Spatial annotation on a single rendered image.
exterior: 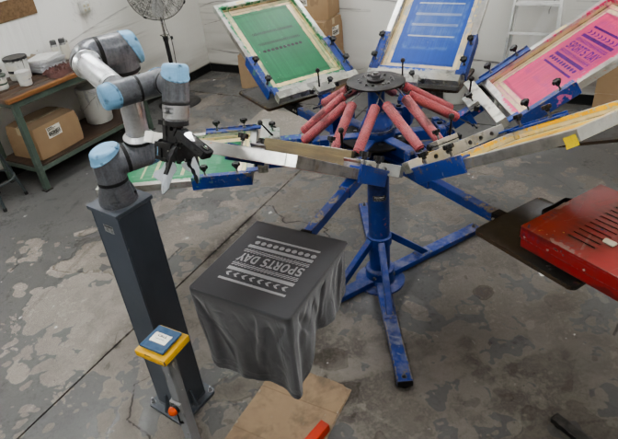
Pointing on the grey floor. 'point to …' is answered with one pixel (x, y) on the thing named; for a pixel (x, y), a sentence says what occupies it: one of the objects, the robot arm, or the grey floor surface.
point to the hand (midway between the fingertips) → (182, 190)
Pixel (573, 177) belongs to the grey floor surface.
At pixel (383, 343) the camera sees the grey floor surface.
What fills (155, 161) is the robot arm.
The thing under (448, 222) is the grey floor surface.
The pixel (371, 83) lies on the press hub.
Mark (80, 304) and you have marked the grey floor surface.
